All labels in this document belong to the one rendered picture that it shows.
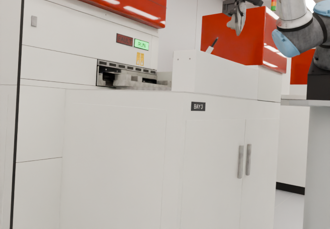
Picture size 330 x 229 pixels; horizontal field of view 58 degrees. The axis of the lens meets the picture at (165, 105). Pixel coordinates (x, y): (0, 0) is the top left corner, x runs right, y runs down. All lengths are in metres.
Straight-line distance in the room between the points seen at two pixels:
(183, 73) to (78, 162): 0.59
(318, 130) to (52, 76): 1.08
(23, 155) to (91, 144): 0.27
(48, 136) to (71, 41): 0.42
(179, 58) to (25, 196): 0.82
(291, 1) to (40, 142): 1.07
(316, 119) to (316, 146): 0.10
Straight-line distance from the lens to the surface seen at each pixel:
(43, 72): 1.32
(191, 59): 0.99
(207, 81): 1.04
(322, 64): 1.28
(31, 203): 1.38
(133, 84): 1.47
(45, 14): 1.36
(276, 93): 1.71
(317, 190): 1.28
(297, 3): 1.09
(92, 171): 1.23
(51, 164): 1.38
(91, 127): 1.22
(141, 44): 1.70
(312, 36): 1.15
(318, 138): 1.26
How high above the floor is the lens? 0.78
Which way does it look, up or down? level
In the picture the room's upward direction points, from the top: 3 degrees clockwise
